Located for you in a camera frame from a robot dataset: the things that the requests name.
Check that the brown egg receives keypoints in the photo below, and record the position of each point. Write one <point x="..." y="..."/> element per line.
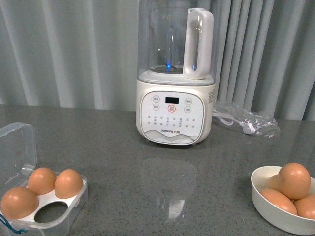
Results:
<point x="68" y="184"/>
<point x="18" y="203"/>
<point x="42" y="181"/>
<point x="294" y="181"/>

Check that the pale brown egg bowl back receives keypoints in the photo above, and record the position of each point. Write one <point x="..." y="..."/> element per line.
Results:
<point x="272" y="183"/>

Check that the brown egg bowl left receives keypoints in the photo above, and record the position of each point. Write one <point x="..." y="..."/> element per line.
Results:
<point x="279" y="200"/>

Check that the clear plastic egg box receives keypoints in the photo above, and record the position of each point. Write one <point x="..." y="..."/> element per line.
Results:
<point x="18" y="159"/>

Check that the brown egg bowl right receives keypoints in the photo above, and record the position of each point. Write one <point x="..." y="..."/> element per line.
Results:
<point x="306" y="206"/>

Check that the white Joyoung blender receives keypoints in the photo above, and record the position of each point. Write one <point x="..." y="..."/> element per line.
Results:
<point x="176" y="79"/>

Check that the clear plastic bag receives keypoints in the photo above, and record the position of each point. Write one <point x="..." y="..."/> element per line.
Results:
<point x="235" y="117"/>

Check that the white round bowl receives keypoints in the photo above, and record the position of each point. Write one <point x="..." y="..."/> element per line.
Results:
<point x="279" y="218"/>

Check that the blue rubber band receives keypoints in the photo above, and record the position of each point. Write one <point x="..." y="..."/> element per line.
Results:
<point x="4" y="221"/>

